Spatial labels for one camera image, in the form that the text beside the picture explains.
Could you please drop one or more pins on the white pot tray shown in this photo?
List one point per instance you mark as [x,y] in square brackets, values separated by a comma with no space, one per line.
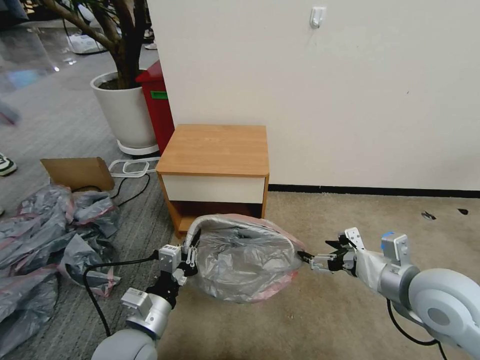
[135,150]

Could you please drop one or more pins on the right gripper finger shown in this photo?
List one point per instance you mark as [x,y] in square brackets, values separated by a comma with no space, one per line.
[318,260]
[337,244]

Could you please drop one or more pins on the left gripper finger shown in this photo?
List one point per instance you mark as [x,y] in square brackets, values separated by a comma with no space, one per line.
[186,253]
[193,257]

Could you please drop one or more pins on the small black floor scrap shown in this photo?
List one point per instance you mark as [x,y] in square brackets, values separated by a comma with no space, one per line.
[463,211]
[428,215]

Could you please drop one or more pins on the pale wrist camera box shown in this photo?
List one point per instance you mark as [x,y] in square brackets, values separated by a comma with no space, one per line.
[354,238]
[168,257]

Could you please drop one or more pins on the white nightstand drawer front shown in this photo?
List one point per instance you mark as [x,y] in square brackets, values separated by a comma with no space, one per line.
[213,189]

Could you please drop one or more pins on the white wall hook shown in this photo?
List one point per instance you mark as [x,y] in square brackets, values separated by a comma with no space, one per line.
[318,17]

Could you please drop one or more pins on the white plant pot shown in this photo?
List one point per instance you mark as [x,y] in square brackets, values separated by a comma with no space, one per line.
[127,112]

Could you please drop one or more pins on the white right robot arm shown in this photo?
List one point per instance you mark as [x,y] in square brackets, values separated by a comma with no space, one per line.
[431,303]

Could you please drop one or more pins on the white green shoe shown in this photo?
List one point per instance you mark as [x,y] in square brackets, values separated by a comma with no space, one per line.
[6,165]

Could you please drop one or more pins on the red bin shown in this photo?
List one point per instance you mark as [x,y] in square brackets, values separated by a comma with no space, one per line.
[157,112]

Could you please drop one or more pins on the brown tree trunk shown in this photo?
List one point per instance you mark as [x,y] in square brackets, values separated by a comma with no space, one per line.
[125,48]

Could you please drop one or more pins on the crumpled grey garbage bag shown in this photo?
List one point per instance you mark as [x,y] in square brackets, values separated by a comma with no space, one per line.
[33,228]
[22,307]
[95,212]
[80,262]

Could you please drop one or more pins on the wooden nightstand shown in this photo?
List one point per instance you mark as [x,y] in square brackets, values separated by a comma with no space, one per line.
[213,150]

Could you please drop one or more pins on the green label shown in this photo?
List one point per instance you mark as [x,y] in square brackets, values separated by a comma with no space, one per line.
[157,94]

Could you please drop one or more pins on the brown cardboard box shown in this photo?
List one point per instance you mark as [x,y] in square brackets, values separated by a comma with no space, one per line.
[78,172]

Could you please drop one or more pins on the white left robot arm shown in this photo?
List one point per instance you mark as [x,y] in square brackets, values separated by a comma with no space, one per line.
[127,345]

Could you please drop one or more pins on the white plastic bag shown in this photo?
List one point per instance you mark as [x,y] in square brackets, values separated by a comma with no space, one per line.
[84,43]

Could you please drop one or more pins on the black baseboard strip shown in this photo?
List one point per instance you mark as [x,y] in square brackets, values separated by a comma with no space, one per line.
[375,189]

